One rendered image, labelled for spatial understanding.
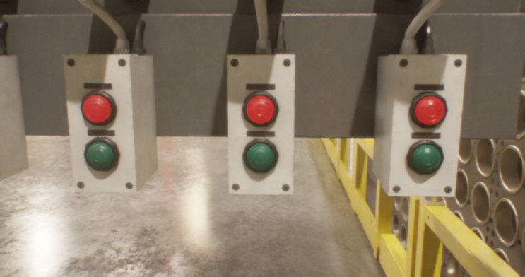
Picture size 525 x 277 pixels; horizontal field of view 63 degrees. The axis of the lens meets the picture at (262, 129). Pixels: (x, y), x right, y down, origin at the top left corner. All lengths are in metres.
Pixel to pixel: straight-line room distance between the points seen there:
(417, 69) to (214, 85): 0.24
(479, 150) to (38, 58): 2.61
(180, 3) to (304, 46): 0.17
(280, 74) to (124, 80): 0.16
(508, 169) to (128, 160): 2.37
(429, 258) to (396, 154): 0.77
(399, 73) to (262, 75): 0.14
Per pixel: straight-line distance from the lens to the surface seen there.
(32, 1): 0.65
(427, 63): 0.47
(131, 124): 0.48
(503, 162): 2.66
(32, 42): 0.62
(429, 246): 1.21
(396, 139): 0.47
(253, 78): 0.45
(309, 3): 0.57
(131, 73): 0.48
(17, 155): 0.62
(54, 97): 0.61
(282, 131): 0.45
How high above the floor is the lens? 0.77
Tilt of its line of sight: 10 degrees down
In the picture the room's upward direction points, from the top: straight up
